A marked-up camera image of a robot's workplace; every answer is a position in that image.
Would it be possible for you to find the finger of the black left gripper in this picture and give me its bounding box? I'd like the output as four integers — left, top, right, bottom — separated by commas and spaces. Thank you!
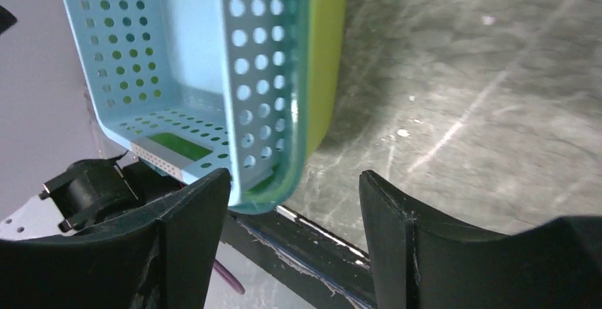
0, 6, 17, 35

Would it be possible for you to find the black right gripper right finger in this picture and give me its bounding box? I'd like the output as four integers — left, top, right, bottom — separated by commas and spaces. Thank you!
359, 170, 601, 308

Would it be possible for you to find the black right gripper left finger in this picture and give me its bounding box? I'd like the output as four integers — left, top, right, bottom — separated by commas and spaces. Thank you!
1, 168, 231, 308

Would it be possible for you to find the light blue perforated basket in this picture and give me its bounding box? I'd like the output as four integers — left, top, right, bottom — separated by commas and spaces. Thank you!
53, 0, 295, 207

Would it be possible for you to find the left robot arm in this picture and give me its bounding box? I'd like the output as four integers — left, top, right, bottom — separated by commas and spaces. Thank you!
1, 152, 182, 241

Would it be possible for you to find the dark green basket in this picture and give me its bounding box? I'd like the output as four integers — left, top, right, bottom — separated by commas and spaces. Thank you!
222, 0, 310, 214

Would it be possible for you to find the lime green basket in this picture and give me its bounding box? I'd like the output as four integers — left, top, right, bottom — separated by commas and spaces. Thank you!
306, 0, 346, 156

